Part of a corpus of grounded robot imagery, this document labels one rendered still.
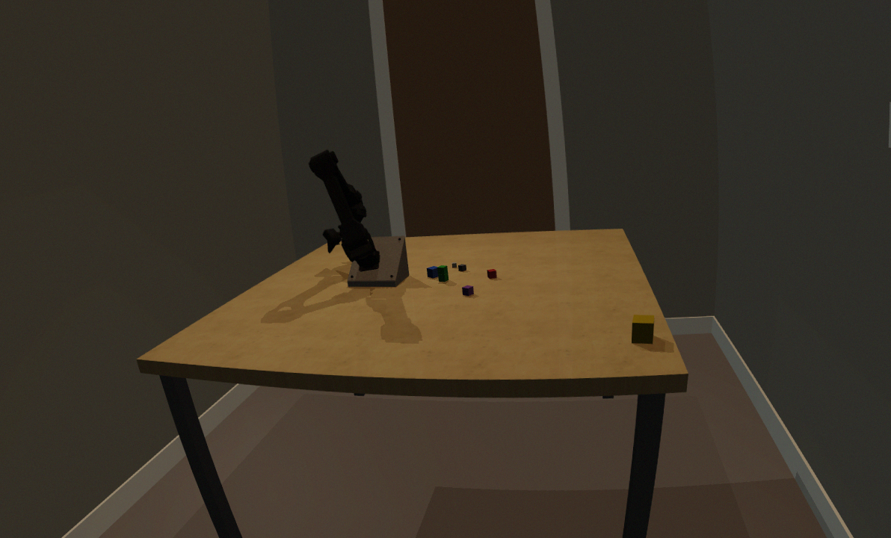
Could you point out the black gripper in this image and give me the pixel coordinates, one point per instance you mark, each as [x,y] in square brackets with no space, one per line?
[333,238]

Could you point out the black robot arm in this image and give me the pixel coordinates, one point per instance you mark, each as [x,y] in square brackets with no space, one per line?
[356,241]

